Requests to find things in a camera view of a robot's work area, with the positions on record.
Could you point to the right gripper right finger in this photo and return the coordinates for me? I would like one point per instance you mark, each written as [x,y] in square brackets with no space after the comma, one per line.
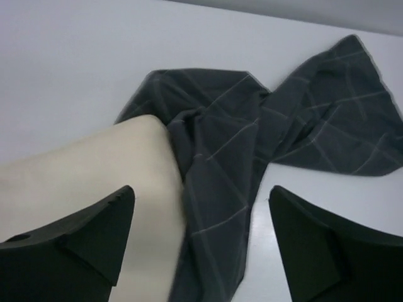
[329,258]

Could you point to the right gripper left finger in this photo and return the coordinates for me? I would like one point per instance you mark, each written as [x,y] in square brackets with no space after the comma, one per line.
[76,258]

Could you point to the cream pillow with bear print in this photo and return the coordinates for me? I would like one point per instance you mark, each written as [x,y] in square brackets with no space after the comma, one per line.
[41,189]

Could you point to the dark plaid pillowcase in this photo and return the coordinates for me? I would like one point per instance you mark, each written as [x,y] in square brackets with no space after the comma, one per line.
[331,114]

